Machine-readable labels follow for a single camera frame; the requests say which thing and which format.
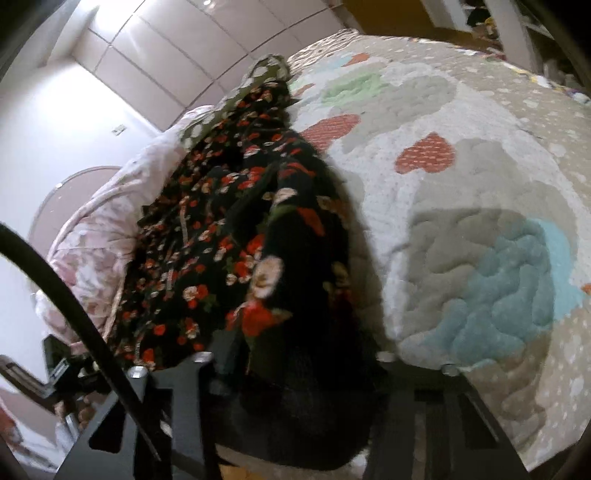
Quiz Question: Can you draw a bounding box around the pink wardrobe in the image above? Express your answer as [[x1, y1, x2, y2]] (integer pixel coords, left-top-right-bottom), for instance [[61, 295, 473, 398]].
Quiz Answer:
[[72, 0, 359, 130]]

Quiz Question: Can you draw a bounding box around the pink floral comforter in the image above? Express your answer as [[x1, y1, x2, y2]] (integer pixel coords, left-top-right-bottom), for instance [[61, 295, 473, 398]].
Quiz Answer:
[[46, 105, 213, 338]]

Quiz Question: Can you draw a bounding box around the black floral fleece robe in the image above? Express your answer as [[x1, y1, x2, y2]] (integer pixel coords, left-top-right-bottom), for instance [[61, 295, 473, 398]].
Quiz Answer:
[[107, 80, 382, 470]]

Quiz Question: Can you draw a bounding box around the pink headboard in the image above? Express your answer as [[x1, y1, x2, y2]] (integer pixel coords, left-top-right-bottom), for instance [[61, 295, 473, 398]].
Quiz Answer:
[[28, 166, 119, 258]]

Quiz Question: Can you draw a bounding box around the white shelf unit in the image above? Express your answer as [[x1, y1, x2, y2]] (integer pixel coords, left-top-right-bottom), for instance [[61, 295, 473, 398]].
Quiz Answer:
[[482, 0, 591, 89]]

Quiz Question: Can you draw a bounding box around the patchwork heart quilt bedspread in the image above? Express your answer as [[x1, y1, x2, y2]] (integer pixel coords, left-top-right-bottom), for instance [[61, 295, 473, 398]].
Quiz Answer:
[[216, 27, 591, 480]]

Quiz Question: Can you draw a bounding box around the black cable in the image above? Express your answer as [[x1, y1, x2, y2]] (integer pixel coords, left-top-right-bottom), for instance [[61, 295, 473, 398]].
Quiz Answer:
[[0, 222, 209, 480]]

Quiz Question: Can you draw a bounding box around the wall light switch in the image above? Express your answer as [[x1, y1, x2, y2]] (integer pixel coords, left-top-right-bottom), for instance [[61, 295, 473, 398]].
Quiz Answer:
[[111, 125, 127, 136]]

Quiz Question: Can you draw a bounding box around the green hedgehog bolster pillow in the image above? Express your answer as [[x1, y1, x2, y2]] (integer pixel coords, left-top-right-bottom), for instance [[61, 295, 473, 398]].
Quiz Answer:
[[178, 54, 290, 152]]

